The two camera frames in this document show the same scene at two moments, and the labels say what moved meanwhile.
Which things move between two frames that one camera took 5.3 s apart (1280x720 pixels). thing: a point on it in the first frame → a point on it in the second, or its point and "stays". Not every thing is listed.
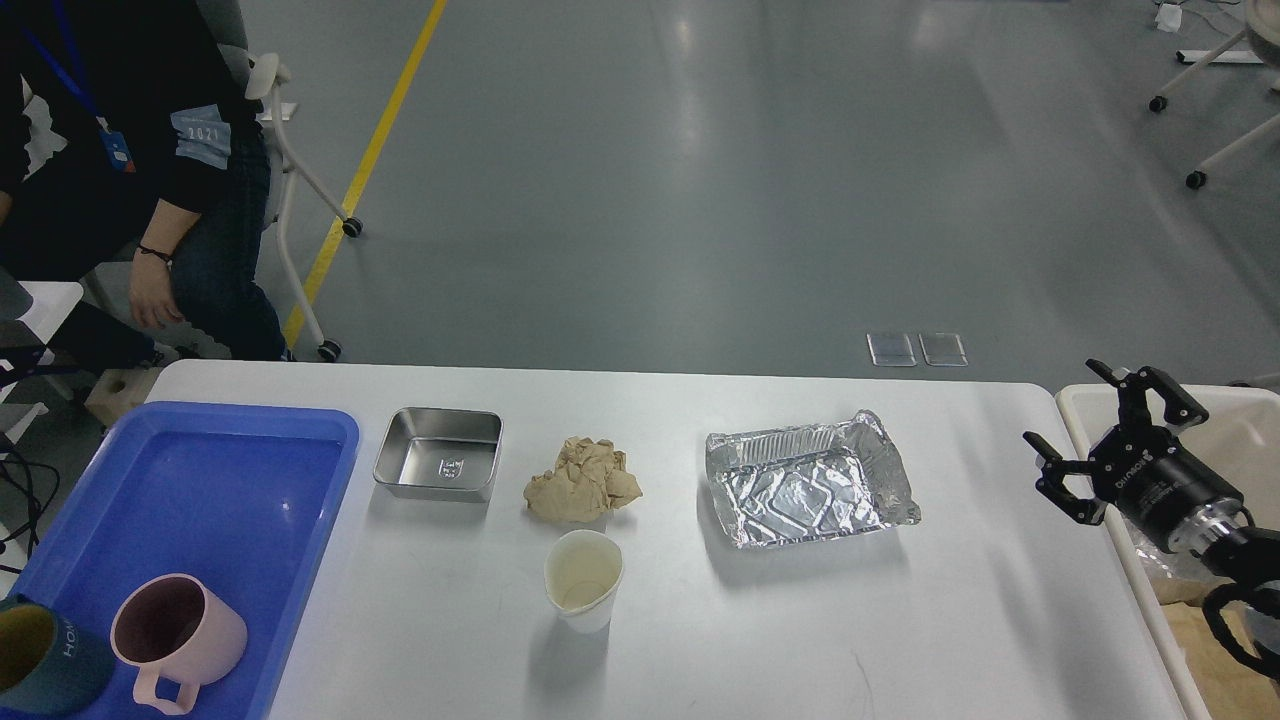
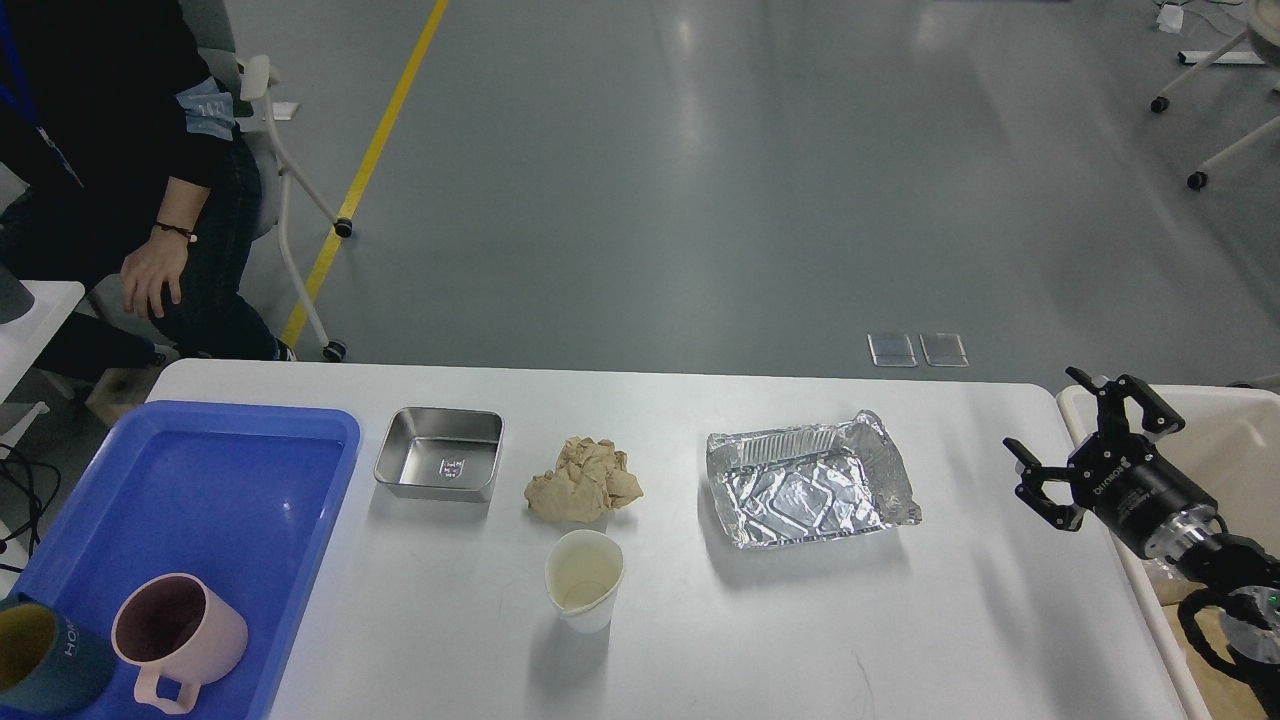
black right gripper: [1154, 481] → [1122, 477]
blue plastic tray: [243, 496] stays
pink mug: [172, 626] stays
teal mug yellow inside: [50, 663] stays
